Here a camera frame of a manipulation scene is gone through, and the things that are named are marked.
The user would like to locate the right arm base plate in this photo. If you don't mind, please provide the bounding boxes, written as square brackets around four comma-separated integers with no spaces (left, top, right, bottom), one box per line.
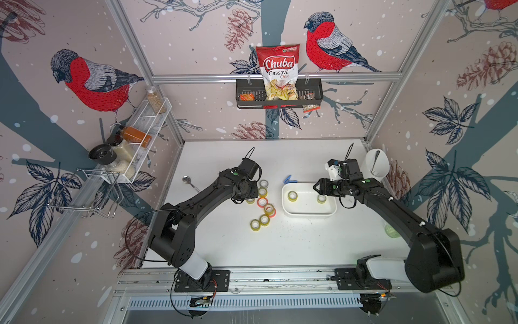
[329,255,392,291]

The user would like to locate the chrome wire rack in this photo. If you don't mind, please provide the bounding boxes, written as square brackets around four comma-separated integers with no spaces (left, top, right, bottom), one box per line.
[47,168,124,220]

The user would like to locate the small snack packet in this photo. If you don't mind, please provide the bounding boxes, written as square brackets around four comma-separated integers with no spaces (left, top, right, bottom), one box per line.
[303,93,321,114]

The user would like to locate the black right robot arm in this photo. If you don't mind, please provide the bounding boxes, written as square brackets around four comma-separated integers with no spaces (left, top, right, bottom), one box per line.
[313,159,465,293]

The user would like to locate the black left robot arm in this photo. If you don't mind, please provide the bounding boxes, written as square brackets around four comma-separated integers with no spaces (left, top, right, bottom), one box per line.
[148,157,262,285]

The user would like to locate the white utensil holder cup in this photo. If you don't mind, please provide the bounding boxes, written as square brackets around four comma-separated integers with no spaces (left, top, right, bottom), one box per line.
[360,148,390,182]

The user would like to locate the red core tape roll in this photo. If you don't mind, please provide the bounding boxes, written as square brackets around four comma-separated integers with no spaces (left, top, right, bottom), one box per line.
[264,203,277,217]
[257,197,268,209]

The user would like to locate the white storage box tray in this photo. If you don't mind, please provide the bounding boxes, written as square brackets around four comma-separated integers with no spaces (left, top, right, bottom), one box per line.
[281,182,337,218]

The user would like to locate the blue plastic clip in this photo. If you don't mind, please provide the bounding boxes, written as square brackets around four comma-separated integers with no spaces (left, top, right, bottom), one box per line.
[283,175,298,184]

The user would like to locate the metal spoon on table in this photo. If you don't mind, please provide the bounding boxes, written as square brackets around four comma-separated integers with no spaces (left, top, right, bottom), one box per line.
[182,175,201,193]

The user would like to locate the black lid spice jar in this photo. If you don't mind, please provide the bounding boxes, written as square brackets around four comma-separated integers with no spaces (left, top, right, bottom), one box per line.
[88,144,124,173]

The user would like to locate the white wire spice rack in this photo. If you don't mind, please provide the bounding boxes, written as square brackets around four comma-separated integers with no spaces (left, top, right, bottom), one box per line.
[101,97,172,184]

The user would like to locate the clear spice jar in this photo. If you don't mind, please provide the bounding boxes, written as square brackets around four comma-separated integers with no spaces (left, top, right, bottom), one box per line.
[146,86,167,114]

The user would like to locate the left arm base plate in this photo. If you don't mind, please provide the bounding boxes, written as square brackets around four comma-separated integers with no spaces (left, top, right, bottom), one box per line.
[173,265,230,293]

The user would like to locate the orange spice bottle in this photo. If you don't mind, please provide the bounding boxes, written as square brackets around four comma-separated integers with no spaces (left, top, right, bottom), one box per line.
[119,126,152,148]

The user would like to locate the green glass cup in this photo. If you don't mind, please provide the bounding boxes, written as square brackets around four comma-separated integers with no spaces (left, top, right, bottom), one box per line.
[384,223,401,238]

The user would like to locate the Chuba cassava chips bag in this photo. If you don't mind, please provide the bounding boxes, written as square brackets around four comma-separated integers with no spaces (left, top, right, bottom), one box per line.
[256,44,299,101]

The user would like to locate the black wire wall basket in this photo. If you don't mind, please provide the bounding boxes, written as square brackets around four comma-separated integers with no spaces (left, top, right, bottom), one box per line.
[236,79,323,109]

